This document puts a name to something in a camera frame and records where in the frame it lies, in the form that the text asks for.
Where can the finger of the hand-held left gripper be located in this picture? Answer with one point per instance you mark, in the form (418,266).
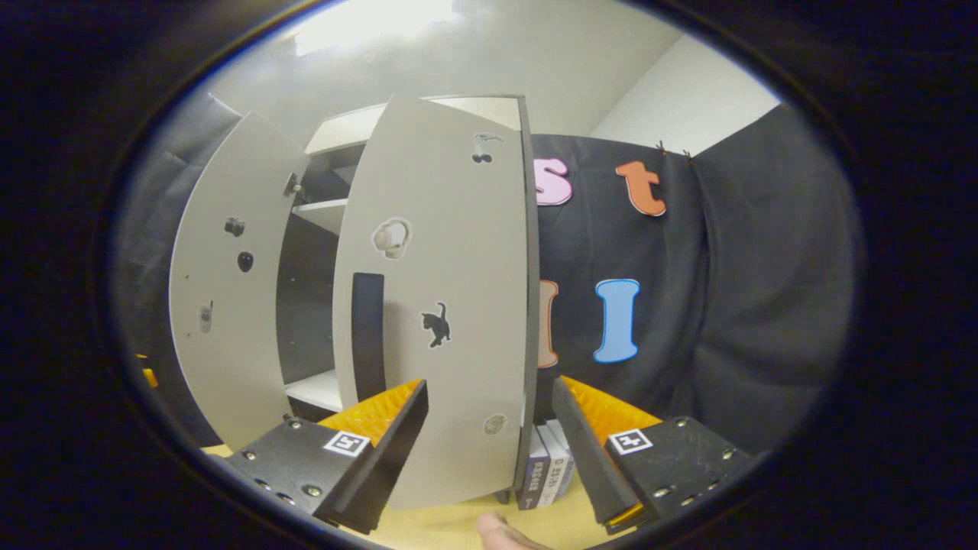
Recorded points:
(150,376)

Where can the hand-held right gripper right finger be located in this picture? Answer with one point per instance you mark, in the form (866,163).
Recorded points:
(588,458)

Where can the white shoe cabinet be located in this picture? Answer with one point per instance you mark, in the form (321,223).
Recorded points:
(306,305)

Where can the black backdrop cloth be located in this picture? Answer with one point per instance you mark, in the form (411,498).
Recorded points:
(764,267)

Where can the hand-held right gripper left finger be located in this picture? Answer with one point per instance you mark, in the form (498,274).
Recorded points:
(393,462)

